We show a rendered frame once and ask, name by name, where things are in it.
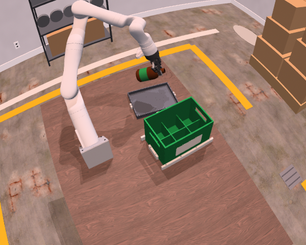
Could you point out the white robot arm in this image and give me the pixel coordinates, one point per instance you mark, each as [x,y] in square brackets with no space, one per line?
[74,48]

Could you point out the brown bottle with green label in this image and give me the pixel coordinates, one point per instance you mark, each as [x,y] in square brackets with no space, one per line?
[146,74]

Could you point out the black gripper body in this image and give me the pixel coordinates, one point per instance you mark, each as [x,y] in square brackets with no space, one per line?
[153,57]

